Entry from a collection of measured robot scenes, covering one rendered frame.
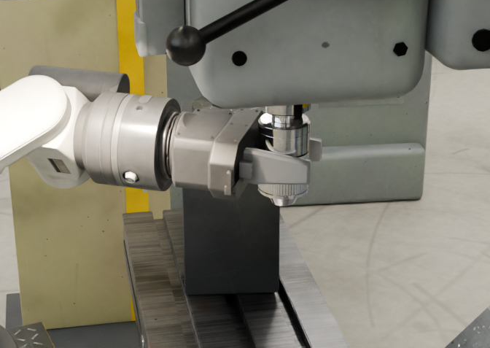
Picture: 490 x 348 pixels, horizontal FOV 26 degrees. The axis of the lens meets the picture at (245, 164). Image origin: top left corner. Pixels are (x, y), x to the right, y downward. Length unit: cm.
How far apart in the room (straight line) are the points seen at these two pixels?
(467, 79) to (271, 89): 437
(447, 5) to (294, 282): 62
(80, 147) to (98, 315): 204
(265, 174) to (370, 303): 226
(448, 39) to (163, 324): 59
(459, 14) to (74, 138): 37
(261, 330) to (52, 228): 165
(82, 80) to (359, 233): 262
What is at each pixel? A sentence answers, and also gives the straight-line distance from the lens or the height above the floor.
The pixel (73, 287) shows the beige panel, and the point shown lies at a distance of 297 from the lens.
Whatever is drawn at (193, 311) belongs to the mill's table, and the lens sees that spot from 132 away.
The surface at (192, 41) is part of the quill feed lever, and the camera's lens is 77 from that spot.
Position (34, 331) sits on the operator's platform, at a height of 40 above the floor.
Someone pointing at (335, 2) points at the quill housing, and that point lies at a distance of 83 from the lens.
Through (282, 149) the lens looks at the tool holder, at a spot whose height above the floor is 125.
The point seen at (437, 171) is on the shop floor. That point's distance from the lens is 412.
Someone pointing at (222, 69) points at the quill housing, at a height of 135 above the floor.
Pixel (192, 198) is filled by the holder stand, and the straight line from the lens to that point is 129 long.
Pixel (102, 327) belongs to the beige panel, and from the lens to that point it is 302.
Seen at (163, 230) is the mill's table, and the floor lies 91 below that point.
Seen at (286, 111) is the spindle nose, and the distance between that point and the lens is 93.
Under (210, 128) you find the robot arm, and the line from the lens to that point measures 97.
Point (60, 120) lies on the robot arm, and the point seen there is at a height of 126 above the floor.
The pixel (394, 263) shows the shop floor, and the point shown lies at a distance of 342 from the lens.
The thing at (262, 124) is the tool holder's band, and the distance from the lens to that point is 95.
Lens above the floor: 160
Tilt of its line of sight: 23 degrees down
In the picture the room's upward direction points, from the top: straight up
